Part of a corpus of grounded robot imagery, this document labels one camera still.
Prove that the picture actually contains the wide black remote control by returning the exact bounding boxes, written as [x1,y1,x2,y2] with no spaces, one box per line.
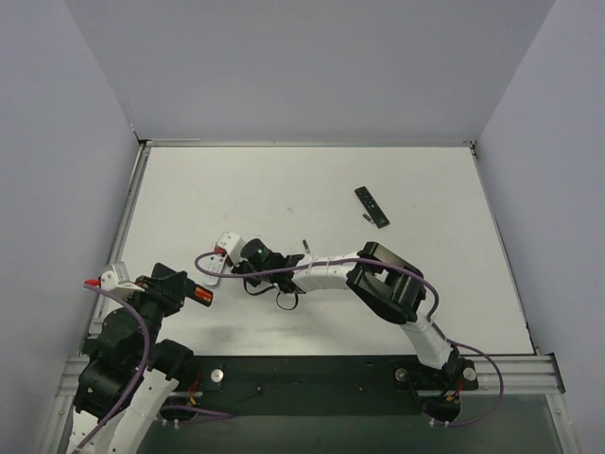
[185,279,214,307]

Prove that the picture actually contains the red orange battery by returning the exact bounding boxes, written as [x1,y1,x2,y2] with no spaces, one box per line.
[195,288,214,306]

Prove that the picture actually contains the white remote control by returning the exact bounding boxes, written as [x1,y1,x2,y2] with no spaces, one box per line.
[199,253,228,288]

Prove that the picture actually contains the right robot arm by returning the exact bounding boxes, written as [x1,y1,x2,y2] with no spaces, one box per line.
[228,238,474,382]

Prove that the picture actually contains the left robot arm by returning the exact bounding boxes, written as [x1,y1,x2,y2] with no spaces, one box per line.
[68,262,197,453]

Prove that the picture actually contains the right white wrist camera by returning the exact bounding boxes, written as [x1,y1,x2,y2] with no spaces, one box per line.
[214,232,245,266]

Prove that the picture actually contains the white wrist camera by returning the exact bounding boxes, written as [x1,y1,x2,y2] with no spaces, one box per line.
[214,232,245,266]
[84,261,142,299]

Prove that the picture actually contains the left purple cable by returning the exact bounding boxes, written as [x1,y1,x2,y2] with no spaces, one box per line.
[75,283,235,454]

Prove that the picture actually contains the purple cable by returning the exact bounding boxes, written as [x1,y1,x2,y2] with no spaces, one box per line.
[75,283,235,454]
[195,250,505,429]

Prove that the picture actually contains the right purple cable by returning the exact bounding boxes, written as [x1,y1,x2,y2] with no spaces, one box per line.
[195,250,505,429]

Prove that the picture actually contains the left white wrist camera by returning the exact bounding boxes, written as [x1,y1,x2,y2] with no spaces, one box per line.
[84,261,142,299]

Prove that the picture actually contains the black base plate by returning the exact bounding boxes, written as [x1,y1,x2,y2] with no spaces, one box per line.
[161,355,478,421]

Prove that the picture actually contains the aluminium front rail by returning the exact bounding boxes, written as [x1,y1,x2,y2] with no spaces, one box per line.
[55,356,565,397]

